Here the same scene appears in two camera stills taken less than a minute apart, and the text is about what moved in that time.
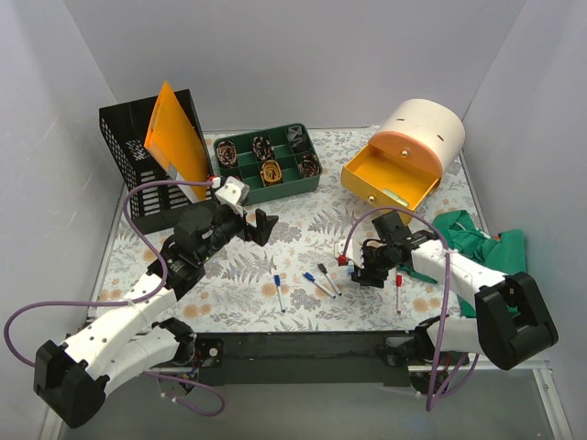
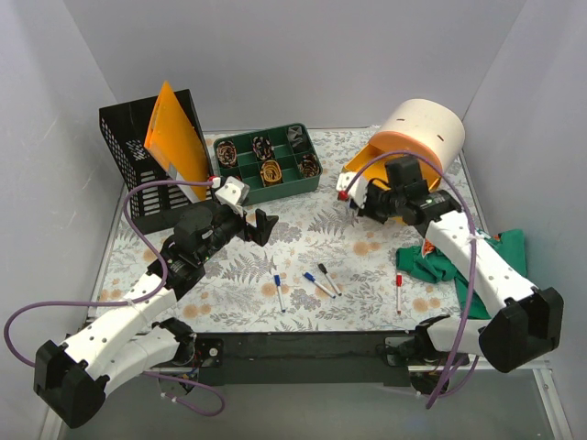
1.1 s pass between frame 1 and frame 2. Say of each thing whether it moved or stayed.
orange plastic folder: stayed
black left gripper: stayed
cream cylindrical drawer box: stayed
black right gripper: moved
